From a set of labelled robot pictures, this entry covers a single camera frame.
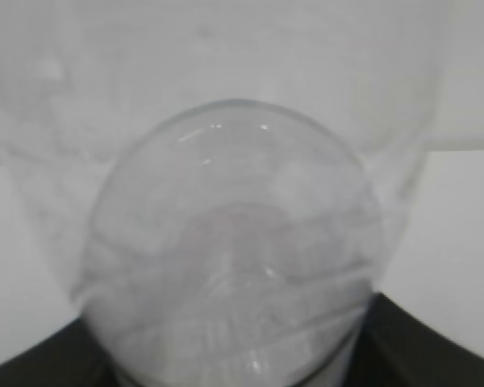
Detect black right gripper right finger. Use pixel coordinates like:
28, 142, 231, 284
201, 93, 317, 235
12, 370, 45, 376
346, 293, 484, 387

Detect clear water bottle red label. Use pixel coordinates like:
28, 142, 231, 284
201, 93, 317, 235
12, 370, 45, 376
0, 1, 451, 386

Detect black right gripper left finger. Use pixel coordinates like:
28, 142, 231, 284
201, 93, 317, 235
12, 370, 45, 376
0, 319, 119, 387

